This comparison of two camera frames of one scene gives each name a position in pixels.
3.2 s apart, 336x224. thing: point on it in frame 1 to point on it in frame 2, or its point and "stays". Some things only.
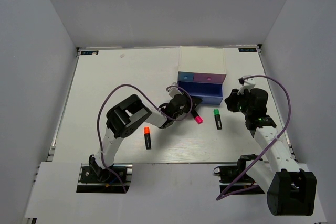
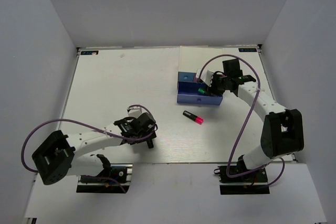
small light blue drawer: x=186 y=76 stays
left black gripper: x=196 y=102 to x=151 y=136
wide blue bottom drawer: x=211 y=93 stays
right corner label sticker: x=247 y=49 stays
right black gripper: x=232 y=100 to x=212 y=89
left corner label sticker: x=89 y=52 stays
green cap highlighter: x=217 y=118 to x=200 y=89
